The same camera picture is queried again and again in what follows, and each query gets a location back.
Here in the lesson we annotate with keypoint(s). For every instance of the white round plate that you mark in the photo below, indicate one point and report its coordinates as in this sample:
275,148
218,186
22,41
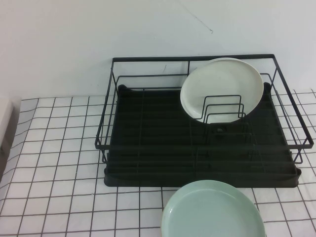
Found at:
217,84

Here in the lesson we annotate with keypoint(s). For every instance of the pale green round plate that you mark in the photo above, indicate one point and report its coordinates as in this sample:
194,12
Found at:
212,212

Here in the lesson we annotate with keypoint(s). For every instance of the black plastic drip tray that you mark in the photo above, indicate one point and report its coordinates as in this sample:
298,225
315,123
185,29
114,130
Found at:
153,118

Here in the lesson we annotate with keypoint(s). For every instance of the white black-grid tablecloth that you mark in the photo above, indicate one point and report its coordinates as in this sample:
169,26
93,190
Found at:
61,172

